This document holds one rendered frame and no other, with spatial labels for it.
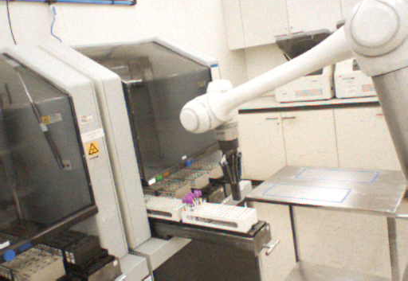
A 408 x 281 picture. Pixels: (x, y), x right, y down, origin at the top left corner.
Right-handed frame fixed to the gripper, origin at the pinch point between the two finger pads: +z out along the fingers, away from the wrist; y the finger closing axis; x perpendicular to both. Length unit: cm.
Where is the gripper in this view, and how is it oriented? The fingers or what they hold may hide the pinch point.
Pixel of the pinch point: (235, 191)
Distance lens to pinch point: 141.8
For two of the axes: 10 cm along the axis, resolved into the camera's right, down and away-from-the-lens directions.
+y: -5.8, 2.3, -7.8
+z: 1.6, 9.7, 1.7
